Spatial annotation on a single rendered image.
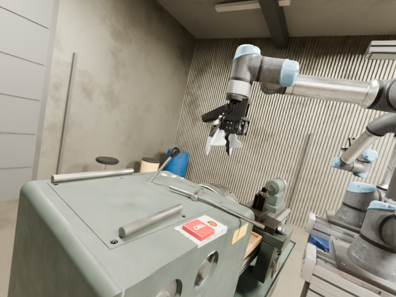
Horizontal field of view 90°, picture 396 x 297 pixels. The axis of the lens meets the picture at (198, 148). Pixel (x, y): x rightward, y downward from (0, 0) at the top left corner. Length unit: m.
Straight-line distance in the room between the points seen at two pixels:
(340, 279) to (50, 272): 0.87
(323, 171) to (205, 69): 3.44
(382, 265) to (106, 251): 0.83
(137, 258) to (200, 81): 5.02
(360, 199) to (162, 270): 1.18
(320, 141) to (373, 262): 3.52
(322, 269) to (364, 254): 0.14
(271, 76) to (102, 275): 0.62
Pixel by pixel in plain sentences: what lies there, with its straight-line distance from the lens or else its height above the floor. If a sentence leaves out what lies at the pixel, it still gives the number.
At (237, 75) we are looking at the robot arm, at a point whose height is 1.68.
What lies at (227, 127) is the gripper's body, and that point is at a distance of 0.64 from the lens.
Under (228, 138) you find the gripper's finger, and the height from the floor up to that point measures 1.48.
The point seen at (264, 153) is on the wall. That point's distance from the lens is 4.43.
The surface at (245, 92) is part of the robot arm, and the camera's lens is 0.65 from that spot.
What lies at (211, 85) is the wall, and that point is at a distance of 5.09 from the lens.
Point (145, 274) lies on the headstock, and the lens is 0.39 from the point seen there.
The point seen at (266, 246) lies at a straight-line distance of 1.49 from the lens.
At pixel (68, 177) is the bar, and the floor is 1.27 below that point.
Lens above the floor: 1.51
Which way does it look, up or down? 7 degrees down
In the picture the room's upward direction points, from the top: 13 degrees clockwise
